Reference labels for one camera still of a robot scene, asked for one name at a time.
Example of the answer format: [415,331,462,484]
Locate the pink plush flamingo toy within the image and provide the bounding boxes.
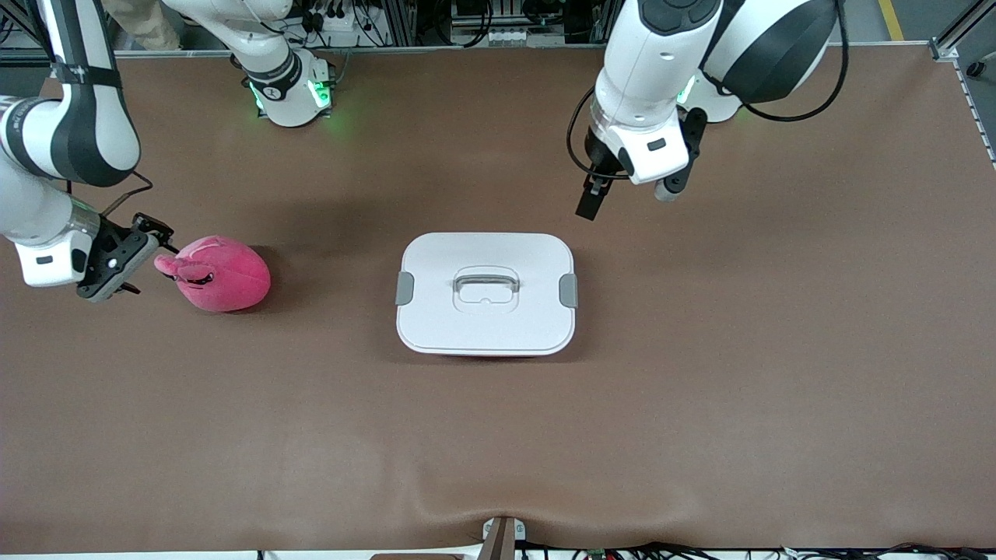
[153,235,272,313]

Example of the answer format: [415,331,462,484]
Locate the grey lid handle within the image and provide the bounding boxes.
[454,267,521,295]

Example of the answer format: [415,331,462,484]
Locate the person's beige trousers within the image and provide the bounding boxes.
[101,0,184,51]

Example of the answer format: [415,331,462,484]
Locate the white power strip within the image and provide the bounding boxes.
[300,8,374,47]

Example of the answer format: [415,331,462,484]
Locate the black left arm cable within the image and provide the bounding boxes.
[566,0,849,181]

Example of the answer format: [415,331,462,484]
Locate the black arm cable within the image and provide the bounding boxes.
[66,171,154,219]
[566,0,849,181]

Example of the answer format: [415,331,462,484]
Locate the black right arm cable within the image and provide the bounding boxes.
[66,171,154,219]

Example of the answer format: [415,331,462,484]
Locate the aluminium frame post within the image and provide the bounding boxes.
[385,0,417,46]

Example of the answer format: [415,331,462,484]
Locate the aluminium frame rail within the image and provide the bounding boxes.
[930,0,996,168]

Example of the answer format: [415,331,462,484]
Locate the brown camera mount post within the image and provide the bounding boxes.
[481,516,527,560]

